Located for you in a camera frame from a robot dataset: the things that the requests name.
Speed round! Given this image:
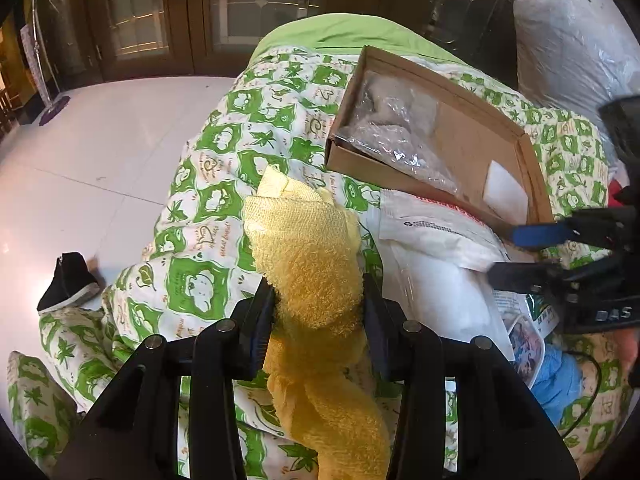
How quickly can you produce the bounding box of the colourful picture pouch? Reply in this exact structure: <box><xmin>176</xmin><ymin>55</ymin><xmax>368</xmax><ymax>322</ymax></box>
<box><xmin>492</xmin><ymin>290</ymin><xmax>560</xmax><ymax>387</ymax></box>

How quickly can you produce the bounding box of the yellow terry towel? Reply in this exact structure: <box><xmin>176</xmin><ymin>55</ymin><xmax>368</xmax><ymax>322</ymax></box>
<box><xmin>243</xmin><ymin>166</ymin><xmax>390</xmax><ymax>479</ymax></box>

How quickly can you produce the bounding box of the red cloth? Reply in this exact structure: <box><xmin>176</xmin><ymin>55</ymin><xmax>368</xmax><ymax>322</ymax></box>
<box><xmin>608</xmin><ymin>179</ymin><xmax>634</xmax><ymax>207</ymax></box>

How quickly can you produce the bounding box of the black shoe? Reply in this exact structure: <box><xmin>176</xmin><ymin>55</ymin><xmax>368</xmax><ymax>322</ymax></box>
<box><xmin>37</xmin><ymin>252</ymin><xmax>101</xmax><ymax>314</ymax></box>

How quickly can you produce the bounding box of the shallow cardboard box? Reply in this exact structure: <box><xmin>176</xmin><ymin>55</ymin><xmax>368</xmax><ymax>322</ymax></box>
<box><xmin>324</xmin><ymin>46</ymin><xmax>553</xmax><ymax>236</ymax></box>

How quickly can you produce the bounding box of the grey plastic bag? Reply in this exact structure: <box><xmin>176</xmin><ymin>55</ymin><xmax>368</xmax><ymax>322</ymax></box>
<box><xmin>513</xmin><ymin>0</ymin><xmax>639</xmax><ymax>166</ymax></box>

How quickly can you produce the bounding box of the purple fan base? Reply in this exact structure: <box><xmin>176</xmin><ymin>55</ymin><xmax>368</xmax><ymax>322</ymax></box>
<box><xmin>39</xmin><ymin>96</ymin><xmax>70</xmax><ymax>127</ymax></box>

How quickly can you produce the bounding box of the green white patterned quilt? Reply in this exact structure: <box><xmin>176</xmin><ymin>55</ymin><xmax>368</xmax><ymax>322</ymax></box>
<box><xmin>8</xmin><ymin>14</ymin><xmax>608</xmax><ymax>476</ymax></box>

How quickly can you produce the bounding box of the person's right hand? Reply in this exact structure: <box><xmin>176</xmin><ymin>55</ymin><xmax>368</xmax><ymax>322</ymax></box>
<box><xmin>612</xmin><ymin>328</ymin><xmax>639</xmax><ymax>373</ymax></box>

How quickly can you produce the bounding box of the wooden glass-door cabinet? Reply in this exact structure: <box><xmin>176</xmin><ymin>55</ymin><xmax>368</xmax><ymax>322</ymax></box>
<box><xmin>2</xmin><ymin>0</ymin><xmax>515</xmax><ymax>89</ymax></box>

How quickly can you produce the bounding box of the blue towel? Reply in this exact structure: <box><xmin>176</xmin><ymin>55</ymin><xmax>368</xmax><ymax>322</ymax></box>
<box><xmin>532</xmin><ymin>344</ymin><xmax>582</xmax><ymax>426</ymax></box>

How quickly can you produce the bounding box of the black cable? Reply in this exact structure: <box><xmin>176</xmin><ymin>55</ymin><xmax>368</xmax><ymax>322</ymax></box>
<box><xmin>554</xmin><ymin>349</ymin><xmax>604</xmax><ymax>441</ymax></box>

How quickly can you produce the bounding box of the grey fluffy item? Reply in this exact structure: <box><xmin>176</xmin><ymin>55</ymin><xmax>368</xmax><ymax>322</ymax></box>
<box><xmin>337</xmin><ymin>70</ymin><xmax>459</xmax><ymax>195</ymax></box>

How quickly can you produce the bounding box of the white red-print mailer bag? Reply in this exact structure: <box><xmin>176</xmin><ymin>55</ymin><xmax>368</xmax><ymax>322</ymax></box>
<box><xmin>378</xmin><ymin>190</ymin><xmax>509</xmax><ymax>272</ymax></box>

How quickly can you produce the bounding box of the clear bag with white pad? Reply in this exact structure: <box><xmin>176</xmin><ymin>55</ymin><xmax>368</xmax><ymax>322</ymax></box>
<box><xmin>378</xmin><ymin>242</ymin><xmax>514</xmax><ymax>361</ymax></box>

